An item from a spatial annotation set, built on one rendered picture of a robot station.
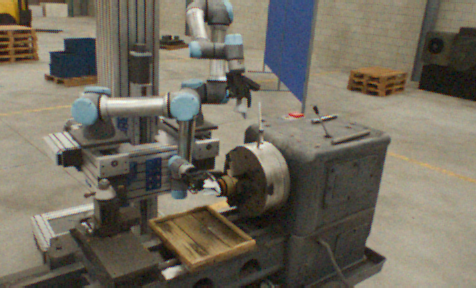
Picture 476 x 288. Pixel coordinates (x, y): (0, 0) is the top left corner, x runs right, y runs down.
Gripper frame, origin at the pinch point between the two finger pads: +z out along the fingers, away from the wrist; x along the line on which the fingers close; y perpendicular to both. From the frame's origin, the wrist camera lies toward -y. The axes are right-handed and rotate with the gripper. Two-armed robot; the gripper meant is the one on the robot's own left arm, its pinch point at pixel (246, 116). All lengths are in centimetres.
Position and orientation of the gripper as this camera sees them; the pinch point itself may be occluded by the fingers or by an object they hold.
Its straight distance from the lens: 186.7
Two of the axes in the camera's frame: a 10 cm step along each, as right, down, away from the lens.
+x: 5.9, 0.0, -8.1
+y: -8.0, 1.5, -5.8
